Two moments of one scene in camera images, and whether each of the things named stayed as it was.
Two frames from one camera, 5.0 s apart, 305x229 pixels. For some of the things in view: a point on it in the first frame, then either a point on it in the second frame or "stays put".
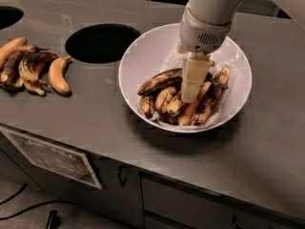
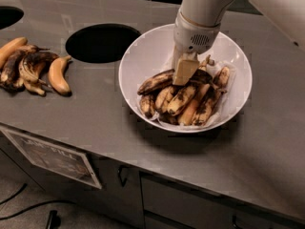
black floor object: (54, 220) stays put
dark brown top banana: (165, 78) stays put
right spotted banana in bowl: (213, 97) stays put
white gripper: (200, 34) -> (192, 36)
